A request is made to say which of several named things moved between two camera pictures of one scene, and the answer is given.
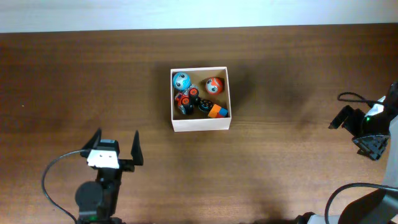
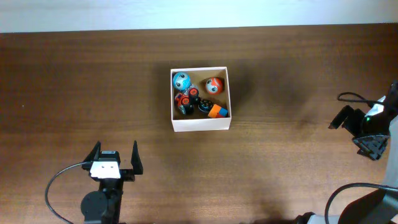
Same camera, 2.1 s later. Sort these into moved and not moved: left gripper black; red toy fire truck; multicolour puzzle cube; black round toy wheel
Moved: left gripper black
Not moved: red toy fire truck; black round toy wheel; multicolour puzzle cube
